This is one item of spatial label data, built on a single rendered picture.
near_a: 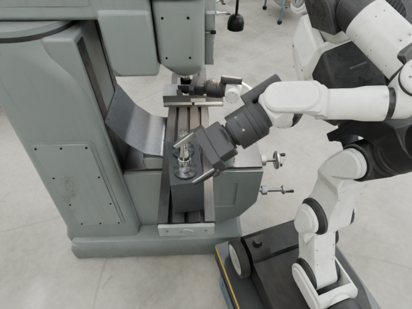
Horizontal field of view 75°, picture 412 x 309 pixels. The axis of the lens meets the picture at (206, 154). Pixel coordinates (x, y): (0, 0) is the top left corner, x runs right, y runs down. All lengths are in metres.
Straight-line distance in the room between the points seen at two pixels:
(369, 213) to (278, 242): 1.24
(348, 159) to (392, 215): 1.89
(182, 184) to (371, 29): 0.68
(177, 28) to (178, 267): 1.56
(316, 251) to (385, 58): 0.82
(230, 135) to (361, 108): 0.27
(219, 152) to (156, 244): 1.44
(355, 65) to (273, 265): 1.02
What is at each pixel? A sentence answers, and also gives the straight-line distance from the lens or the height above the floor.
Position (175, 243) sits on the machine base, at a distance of 1.97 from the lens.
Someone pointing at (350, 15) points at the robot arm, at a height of 1.72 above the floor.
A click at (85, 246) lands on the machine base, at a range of 2.11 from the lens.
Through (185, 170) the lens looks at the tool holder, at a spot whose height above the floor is 1.20.
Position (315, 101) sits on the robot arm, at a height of 1.61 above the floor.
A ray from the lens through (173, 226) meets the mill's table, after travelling 1.10.
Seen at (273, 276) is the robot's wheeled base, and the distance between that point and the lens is 1.48.
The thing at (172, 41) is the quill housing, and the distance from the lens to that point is 1.12.
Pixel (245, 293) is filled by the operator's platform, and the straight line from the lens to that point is 1.61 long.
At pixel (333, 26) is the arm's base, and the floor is 1.68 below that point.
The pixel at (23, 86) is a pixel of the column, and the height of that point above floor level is 1.35.
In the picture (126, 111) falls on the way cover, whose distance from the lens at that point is 1.50.
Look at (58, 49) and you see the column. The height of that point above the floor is 1.49.
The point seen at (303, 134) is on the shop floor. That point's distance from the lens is 3.05.
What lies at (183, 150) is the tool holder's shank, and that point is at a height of 1.29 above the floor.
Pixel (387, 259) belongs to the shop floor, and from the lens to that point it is 2.46.
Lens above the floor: 1.93
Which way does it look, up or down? 47 degrees down
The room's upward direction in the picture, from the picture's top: straight up
